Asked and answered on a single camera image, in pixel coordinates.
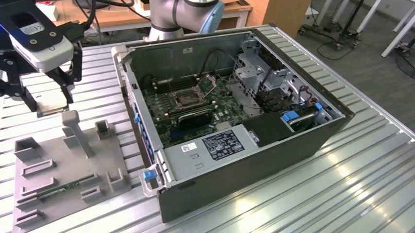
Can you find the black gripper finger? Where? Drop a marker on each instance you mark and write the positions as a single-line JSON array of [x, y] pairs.
[[78, 63], [29, 102]]

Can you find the silver square CPU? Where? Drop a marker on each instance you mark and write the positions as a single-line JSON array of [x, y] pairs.
[[48, 102]]

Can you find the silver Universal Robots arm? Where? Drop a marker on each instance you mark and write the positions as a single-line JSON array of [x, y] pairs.
[[168, 14]]

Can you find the black RAM slot bank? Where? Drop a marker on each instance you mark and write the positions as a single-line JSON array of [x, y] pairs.
[[182, 83], [188, 112]]

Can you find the CPU socket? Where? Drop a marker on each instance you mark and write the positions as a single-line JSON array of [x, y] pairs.
[[188, 99]]

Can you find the small printed white box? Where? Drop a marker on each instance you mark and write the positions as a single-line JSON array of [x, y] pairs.
[[52, 12]]

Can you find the dark round monitor base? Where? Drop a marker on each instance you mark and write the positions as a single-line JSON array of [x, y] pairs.
[[79, 3]]

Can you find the blue card retention clip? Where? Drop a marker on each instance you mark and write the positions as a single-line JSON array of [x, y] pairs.
[[136, 117]]

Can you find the grey plastic parts rack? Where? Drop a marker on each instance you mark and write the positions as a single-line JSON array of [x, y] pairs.
[[64, 167]]

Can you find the green RAM stick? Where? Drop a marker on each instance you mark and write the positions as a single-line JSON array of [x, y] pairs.
[[64, 187]]

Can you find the black graphics card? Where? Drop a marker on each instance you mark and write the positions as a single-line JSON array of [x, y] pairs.
[[194, 120]]

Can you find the green motherboard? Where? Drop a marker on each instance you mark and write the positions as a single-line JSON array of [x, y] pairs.
[[223, 97]]

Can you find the small silver heatsink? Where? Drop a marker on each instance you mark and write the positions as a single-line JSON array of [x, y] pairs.
[[223, 126]]

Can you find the silver metal drive cage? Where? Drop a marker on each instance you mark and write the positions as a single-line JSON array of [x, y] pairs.
[[246, 72]]

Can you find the silver power supply unit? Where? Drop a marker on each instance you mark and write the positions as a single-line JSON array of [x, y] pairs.
[[184, 165]]

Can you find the black plastic shroud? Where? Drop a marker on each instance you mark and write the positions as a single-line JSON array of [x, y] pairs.
[[266, 131]]

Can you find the wooden cabinet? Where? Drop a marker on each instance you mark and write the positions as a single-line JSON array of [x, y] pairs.
[[284, 14]]

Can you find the hard disk in blue carrier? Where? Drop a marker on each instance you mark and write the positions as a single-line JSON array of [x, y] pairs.
[[290, 116]]

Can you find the black open PC case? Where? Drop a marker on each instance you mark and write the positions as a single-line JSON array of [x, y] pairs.
[[243, 179]]

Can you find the small blue drive clip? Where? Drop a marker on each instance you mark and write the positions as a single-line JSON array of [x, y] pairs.
[[316, 106]]

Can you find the black wheeled stand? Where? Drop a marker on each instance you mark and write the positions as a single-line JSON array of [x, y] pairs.
[[351, 17]]

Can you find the white table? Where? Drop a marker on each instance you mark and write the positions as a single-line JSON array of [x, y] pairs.
[[398, 41], [368, 17]]

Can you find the small white tape strip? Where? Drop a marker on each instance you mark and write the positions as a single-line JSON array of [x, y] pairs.
[[366, 211]]

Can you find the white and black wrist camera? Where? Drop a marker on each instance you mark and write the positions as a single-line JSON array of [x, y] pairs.
[[48, 53]]

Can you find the silver optical bay bracket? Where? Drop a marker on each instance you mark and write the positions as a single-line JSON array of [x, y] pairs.
[[250, 44]]

